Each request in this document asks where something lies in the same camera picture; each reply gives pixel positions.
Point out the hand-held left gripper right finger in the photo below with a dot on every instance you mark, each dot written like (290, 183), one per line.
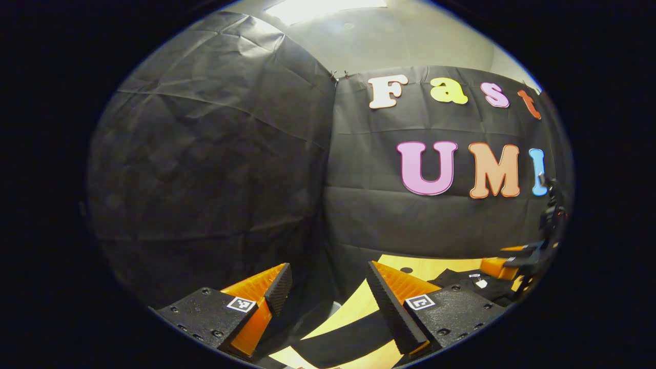
(392, 307)

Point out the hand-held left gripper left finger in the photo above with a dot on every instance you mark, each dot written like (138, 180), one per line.
(279, 287)

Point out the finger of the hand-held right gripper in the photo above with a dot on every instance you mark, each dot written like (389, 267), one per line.
(512, 248)
(499, 269)

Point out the black collared garment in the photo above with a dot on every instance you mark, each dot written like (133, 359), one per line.
(353, 343)

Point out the black backdrop cloth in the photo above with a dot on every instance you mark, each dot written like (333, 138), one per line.
(205, 154)

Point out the rectangular ceiling light panel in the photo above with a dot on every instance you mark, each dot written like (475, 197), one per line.
(323, 7)

